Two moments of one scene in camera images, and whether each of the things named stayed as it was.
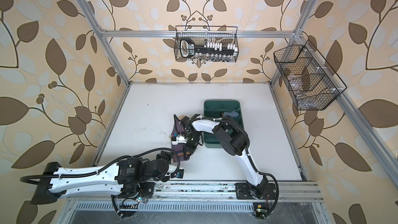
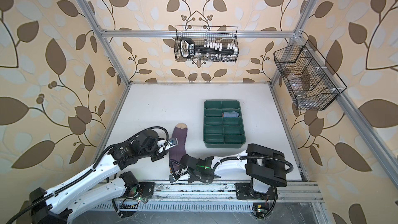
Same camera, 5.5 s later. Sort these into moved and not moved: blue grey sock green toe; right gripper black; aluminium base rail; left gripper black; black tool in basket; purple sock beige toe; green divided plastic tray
Moved: right gripper black; left gripper black; purple sock beige toe
Not moved: green divided plastic tray; aluminium base rail; black tool in basket; blue grey sock green toe
